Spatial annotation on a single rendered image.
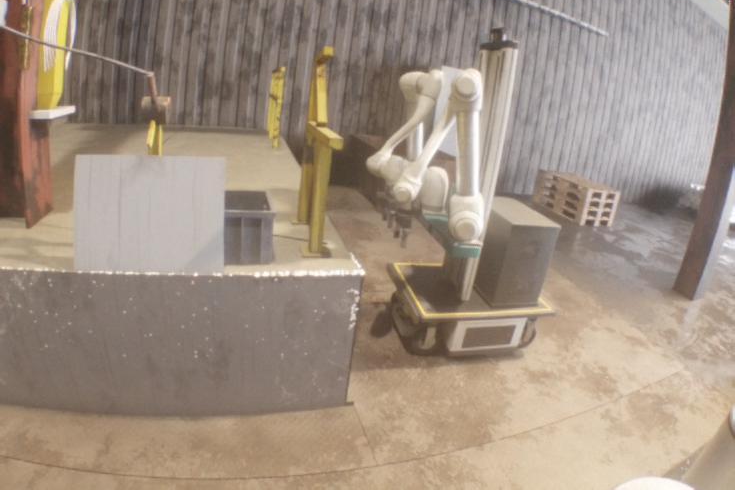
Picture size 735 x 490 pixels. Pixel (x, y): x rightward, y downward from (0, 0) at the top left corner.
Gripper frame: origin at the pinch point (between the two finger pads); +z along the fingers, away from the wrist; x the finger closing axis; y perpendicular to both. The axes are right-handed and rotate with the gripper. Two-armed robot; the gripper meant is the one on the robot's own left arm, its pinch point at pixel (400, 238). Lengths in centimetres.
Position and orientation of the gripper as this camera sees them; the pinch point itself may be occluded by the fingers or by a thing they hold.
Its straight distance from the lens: 214.1
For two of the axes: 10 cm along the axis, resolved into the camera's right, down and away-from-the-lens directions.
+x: 1.9, 3.2, -9.3
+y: -9.7, -0.6, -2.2
